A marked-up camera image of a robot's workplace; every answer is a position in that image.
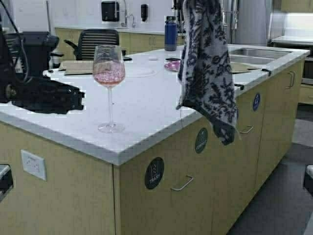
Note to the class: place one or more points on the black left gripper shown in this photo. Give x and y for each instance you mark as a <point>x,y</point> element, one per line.
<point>47,96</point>

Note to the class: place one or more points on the wine glass with pink liquid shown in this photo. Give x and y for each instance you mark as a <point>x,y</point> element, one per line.
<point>109,71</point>

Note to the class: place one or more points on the black white floral cloth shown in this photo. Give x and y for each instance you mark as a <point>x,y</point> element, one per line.
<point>205,75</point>

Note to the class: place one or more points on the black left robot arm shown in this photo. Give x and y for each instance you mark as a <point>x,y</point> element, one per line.
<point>23,59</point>

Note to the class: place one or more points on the white island outlet plate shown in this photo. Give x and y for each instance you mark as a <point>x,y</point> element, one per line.
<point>33,164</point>

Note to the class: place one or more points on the black mesh office chair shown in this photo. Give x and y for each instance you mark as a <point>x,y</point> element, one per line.
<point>89,39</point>

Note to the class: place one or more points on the chrome pull-down faucet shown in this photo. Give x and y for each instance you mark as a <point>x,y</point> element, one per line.
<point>129,18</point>

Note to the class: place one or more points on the black paper towel dispenser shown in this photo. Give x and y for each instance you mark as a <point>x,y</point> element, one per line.
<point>110,11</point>

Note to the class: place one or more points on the black smartphone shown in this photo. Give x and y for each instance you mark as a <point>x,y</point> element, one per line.
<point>172,59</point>

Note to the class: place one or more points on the pink round object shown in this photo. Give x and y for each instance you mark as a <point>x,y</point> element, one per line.
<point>172,66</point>

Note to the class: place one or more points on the round black trash sticker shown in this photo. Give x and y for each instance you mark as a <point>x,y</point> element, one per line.
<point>154,173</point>

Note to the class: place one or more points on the blue water bottle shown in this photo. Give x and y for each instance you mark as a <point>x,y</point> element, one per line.
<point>170,36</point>

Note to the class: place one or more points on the light wood kitchen island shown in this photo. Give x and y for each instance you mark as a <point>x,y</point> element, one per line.
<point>95,181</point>

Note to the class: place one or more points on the round green compost sticker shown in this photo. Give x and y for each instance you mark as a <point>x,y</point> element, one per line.
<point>201,140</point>

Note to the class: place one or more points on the island stainless sink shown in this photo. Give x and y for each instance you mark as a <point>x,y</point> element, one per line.
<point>256,56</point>

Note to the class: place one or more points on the round blue recycle sticker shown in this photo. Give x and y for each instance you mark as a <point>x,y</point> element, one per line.
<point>256,102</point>

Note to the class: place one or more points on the stainless steel refrigerator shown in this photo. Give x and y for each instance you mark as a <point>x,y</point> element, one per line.
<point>246,22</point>

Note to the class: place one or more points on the black wall soap dispenser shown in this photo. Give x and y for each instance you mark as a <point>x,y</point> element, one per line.
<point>144,12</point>

